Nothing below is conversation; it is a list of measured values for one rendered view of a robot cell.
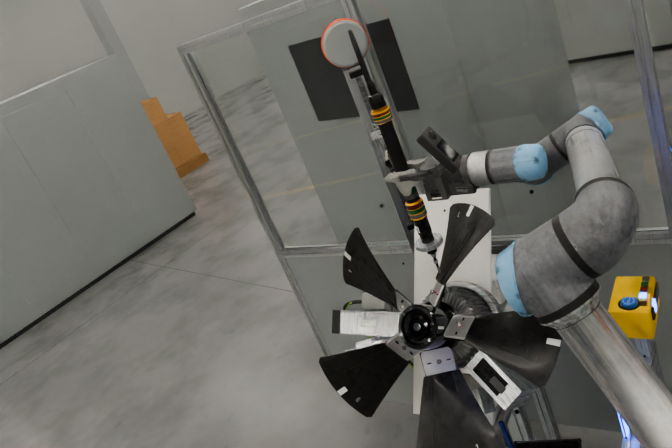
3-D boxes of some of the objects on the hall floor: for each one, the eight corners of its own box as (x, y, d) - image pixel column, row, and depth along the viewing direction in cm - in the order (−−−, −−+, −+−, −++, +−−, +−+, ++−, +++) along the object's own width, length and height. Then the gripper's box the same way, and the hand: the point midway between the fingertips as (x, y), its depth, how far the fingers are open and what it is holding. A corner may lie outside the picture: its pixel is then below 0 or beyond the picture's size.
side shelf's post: (557, 458, 249) (505, 298, 219) (567, 460, 247) (516, 298, 217) (555, 466, 246) (502, 305, 216) (565, 468, 244) (513, 305, 214)
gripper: (470, 202, 129) (387, 209, 142) (486, 176, 138) (406, 186, 150) (459, 167, 126) (374, 178, 139) (476, 143, 134) (395, 155, 147)
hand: (392, 171), depth 143 cm, fingers closed on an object, 4 cm apart
